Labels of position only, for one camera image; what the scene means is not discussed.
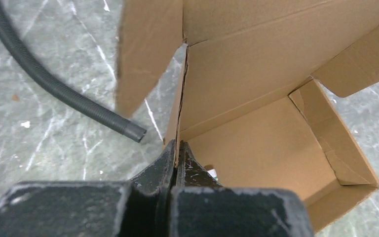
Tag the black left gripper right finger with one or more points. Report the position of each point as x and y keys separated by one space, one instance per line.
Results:
x=201 y=207

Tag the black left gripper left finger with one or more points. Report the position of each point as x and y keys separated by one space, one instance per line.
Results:
x=133 y=208

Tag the brown cardboard box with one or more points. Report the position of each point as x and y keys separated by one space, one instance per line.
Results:
x=250 y=100

